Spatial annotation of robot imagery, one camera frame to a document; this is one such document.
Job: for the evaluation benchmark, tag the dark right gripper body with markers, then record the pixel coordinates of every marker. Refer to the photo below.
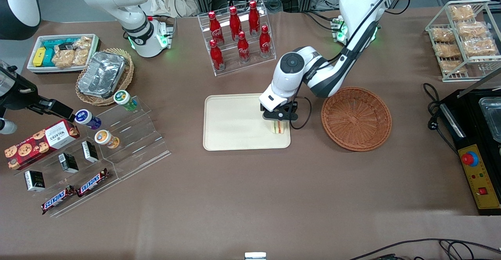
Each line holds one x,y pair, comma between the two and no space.
18,97

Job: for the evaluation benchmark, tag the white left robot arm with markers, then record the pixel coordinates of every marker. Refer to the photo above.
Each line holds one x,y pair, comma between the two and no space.
297,70

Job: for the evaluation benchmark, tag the green-lit base connector box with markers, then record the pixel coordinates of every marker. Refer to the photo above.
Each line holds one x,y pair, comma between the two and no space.
339,29
165,37

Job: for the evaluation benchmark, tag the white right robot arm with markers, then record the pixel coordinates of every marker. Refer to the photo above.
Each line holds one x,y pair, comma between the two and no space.
133,17

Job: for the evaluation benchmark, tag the green yogurt cup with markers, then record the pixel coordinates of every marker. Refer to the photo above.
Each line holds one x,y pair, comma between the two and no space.
124,98

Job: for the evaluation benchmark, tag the rice cracker snack bag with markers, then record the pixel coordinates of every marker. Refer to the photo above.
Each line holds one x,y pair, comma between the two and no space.
82,50
63,58

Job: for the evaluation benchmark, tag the triangular sandwich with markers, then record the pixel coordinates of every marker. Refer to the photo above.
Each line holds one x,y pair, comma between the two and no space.
279,128

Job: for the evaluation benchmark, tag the white plastic bin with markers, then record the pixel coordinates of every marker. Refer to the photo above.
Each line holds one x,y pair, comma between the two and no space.
33,69

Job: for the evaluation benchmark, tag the clear acrylic stepped stand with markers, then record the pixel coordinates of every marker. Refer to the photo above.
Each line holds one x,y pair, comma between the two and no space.
51,162
141,142

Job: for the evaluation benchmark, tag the black machine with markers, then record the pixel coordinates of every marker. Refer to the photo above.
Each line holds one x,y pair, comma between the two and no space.
467,129

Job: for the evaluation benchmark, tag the red Walkers shortbread box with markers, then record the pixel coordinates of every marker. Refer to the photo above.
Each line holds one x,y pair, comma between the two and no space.
39,144

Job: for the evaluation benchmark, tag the yellow snack box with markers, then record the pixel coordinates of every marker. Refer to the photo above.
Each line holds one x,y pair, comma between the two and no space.
39,56

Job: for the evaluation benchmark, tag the brown wicker basket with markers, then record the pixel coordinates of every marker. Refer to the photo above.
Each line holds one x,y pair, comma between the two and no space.
356,119

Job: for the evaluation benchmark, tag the clear acrylic bottle rack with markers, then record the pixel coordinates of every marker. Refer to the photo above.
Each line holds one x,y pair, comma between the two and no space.
231,67

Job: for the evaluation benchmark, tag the small black carton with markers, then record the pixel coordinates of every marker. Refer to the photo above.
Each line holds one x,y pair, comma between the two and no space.
90,151
68,163
34,181

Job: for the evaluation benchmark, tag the cream plastic tray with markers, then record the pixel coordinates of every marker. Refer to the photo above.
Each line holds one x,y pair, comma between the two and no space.
235,123

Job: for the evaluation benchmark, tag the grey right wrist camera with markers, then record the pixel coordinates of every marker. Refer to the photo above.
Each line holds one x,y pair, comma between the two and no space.
7,127

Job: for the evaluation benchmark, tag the yellow control panel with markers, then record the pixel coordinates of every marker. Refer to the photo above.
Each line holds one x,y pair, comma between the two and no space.
480,181

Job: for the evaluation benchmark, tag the fried snack bag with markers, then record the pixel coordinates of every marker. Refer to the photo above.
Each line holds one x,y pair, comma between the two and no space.
447,50
454,66
461,12
443,35
470,29
479,47

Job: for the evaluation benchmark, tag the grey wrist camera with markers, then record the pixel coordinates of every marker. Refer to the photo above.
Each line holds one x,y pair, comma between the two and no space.
278,116
7,127

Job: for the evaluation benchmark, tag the steel pan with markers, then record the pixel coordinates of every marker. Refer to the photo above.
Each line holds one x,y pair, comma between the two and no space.
492,119

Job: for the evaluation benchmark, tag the orange yogurt cup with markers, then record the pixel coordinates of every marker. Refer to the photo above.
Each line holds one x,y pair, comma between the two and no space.
105,138

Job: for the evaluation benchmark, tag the teal snack box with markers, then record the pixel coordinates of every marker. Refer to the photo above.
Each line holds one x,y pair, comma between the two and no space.
49,58
58,43

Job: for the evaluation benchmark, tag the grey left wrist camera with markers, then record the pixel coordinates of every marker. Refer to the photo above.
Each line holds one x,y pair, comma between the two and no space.
278,116

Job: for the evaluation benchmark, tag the red emergency stop button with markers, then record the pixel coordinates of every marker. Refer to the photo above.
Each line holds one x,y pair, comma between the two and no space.
469,159

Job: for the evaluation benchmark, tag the red cola bottle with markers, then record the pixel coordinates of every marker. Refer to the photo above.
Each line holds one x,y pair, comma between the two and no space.
243,47
217,56
254,18
235,23
215,28
265,42

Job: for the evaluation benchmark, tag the Snickers bar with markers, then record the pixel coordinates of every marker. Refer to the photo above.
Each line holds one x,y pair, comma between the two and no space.
93,182
58,200

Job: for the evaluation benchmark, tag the purple yogurt cup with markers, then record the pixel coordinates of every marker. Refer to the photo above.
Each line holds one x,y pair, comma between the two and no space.
87,118

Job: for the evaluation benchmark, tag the aluminium foil container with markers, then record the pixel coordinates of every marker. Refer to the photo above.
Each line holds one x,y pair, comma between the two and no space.
102,74

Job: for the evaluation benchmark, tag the light wicker basket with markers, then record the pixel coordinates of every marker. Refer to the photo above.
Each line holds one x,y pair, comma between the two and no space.
127,78

